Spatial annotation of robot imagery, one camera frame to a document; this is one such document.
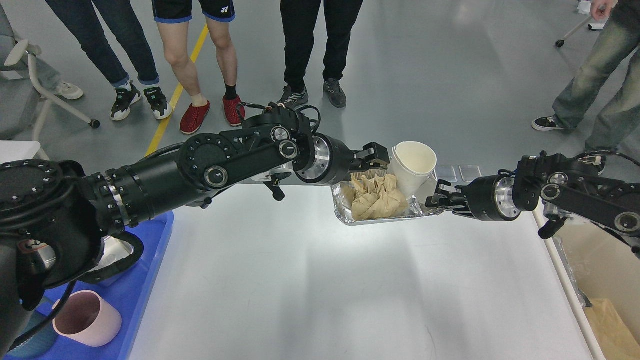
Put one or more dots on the clear floor plate right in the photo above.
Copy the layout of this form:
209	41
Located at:
469	173

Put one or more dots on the aluminium foil tray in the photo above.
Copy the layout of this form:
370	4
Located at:
343	208

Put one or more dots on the clear floor plate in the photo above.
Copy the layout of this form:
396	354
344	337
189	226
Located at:
469	173
447	173

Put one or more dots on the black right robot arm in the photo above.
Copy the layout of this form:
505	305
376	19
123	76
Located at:
567	187

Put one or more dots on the brown paper in bin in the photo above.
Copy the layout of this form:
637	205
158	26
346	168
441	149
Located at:
614	337

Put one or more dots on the white paper cup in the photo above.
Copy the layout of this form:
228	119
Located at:
413	164

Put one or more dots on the beige plastic bin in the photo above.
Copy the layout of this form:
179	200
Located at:
592	264

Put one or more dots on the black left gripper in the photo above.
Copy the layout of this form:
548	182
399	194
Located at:
333	160

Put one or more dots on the clear floor plate left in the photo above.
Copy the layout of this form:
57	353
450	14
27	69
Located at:
447	173

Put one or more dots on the brown paper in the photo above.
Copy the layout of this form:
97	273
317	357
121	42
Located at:
377	198
614	337

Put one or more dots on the white side table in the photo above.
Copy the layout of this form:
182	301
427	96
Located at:
15	150

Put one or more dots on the blue HOME mug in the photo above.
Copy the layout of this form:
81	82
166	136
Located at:
40	343

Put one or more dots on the stainless steel rectangular container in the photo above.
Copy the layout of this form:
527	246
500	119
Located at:
115	262

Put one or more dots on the pink mug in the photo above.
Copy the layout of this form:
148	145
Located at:
88	319

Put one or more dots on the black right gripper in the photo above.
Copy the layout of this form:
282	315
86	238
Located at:
488	199

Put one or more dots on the white rolling chair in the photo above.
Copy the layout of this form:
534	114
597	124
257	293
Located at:
583	8

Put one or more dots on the person in dark jeans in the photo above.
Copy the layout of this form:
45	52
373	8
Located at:
81	18

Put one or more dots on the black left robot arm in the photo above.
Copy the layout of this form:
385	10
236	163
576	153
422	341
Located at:
54	217

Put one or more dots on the person in grey jeans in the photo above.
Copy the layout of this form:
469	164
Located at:
619	40

